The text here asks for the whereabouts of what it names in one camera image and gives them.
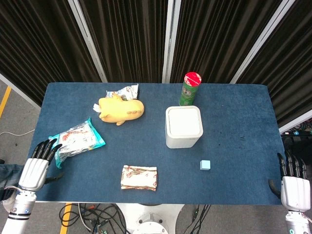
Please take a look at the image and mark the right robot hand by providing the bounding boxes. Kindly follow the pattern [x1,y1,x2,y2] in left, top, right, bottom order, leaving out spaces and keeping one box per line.
[268,150,311,212]

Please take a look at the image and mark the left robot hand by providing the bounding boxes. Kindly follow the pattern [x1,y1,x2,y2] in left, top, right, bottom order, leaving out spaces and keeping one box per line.
[18,138,65,192]

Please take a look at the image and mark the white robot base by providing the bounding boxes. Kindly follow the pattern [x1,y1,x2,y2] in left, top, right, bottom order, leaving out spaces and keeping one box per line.
[114,203,185,234]

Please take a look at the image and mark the white square container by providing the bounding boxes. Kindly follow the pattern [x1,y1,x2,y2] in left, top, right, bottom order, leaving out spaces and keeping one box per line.
[165,105,204,149]

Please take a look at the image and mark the green can with red lid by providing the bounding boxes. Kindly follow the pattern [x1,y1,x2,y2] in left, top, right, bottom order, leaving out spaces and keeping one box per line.
[178,71,202,107]

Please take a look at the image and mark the blue denim cloth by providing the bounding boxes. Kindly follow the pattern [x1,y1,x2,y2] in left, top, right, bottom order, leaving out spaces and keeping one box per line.
[0,163,25,202]

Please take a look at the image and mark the teal-edged clear snack bag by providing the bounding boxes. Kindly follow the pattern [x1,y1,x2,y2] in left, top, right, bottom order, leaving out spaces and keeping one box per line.
[48,117,106,169]

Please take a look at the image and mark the folded red-patterned white packet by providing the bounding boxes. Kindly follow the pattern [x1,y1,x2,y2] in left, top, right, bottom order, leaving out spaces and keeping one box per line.
[120,165,158,192]

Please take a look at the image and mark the yellow plush toy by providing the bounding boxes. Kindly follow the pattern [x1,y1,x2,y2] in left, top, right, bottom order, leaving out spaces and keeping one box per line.
[93,94,145,126]

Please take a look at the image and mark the crumpled white snack wrapper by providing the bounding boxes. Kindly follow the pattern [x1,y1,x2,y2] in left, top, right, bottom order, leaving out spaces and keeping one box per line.
[106,84,139,100]

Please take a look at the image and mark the white floor cable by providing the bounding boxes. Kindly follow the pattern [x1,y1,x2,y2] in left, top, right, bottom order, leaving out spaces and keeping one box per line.
[0,128,36,137]

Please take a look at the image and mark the black floor cables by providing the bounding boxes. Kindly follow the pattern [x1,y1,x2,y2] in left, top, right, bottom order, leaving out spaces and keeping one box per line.
[58,203,130,234]

